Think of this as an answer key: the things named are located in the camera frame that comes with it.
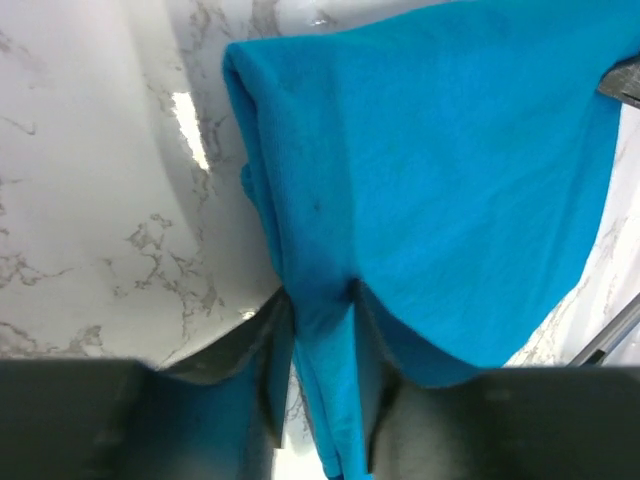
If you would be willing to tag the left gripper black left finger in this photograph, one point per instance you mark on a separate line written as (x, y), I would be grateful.
(216, 414)

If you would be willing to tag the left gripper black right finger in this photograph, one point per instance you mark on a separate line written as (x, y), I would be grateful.
(510, 423)

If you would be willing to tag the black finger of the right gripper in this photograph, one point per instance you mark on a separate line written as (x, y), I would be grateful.
(622, 82)

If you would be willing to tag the blue t shirt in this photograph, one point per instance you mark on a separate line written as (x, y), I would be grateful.
(454, 159)

